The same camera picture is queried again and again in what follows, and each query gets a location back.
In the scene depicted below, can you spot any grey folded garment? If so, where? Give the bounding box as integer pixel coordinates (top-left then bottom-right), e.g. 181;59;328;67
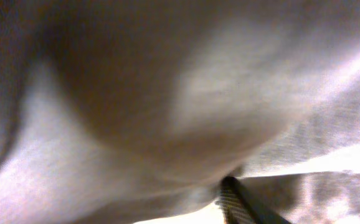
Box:
0;0;360;223

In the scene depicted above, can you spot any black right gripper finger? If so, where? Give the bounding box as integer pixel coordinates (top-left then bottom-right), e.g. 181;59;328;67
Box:
218;176;291;224

